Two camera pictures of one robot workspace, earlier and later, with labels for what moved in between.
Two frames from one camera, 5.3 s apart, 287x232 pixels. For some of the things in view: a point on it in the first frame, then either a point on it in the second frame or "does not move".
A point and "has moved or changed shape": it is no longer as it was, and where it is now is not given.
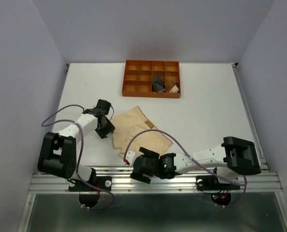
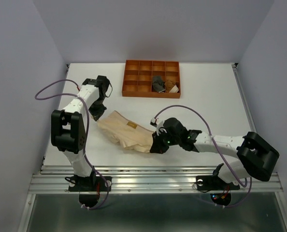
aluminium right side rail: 264,166 does not move
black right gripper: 149,152 → 157,146
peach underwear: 126,124 has moved or changed shape
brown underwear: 169,84 does not move
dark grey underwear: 158,83 does not move
